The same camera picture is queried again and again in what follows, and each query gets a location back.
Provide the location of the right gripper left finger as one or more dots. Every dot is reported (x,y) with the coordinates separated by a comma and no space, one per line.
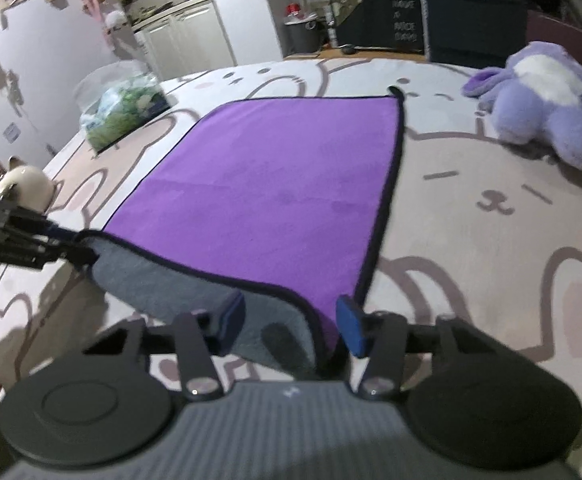
(202,334)

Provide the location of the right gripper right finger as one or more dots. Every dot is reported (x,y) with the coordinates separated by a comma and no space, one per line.
(379,337)

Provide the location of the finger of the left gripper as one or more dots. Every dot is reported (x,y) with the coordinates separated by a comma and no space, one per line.
(58,235)
(75,253)

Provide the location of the purple and grey towel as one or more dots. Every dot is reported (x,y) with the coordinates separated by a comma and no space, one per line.
(284,199)

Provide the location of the white cat figurine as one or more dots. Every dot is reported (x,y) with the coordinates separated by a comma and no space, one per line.
(27,185)

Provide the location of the green floral tissue pack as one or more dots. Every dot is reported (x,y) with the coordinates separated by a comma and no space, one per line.
(117,99)

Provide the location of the bunny print table cover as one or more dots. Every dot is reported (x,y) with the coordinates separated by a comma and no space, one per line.
(478,229)

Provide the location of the white kitchen cabinet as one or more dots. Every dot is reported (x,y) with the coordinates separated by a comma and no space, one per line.
(184,39)

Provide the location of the purple plush toy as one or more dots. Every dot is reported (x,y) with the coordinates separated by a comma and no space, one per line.
(535,98)

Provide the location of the grey trash bin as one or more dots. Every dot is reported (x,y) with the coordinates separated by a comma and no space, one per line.
(303,29)

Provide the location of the black cabinet curtain with text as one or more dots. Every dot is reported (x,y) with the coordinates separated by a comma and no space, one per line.
(392,25)

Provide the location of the dark floor chair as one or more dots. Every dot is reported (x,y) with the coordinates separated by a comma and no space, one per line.
(474,33)

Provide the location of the maroon folded mat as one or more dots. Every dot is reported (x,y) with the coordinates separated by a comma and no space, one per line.
(546,28)

